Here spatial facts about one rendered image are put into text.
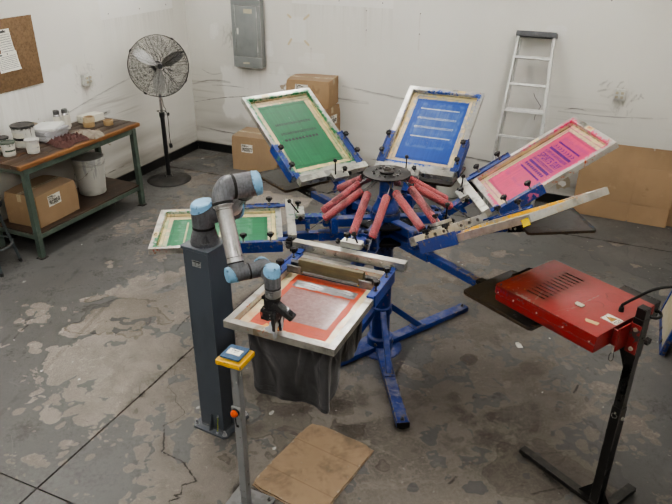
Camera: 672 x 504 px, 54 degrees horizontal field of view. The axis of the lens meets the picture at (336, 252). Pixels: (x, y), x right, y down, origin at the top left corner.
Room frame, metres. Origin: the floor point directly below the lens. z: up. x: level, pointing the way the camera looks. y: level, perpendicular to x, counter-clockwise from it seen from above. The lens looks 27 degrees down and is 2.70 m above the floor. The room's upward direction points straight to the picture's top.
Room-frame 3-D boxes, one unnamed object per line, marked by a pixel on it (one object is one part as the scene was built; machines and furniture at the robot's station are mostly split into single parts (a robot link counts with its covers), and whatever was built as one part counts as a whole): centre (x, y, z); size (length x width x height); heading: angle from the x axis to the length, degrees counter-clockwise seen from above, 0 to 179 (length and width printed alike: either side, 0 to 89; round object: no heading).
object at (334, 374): (2.77, -0.05, 0.74); 0.46 x 0.04 x 0.42; 156
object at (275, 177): (4.41, 0.08, 0.91); 1.34 x 0.40 x 0.08; 36
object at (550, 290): (2.72, -1.15, 1.06); 0.61 x 0.46 x 0.12; 36
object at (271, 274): (2.57, 0.28, 1.28); 0.09 x 0.08 x 0.11; 26
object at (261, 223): (3.77, 0.59, 1.05); 1.08 x 0.61 x 0.23; 96
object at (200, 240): (3.08, 0.68, 1.25); 0.15 x 0.15 x 0.10
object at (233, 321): (2.90, 0.11, 0.97); 0.79 x 0.58 x 0.04; 156
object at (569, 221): (3.94, -0.98, 0.91); 1.34 x 0.40 x 0.08; 96
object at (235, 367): (2.43, 0.45, 0.48); 0.22 x 0.22 x 0.96; 66
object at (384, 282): (3.01, -0.24, 0.98); 0.30 x 0.05 x 0.07; 156
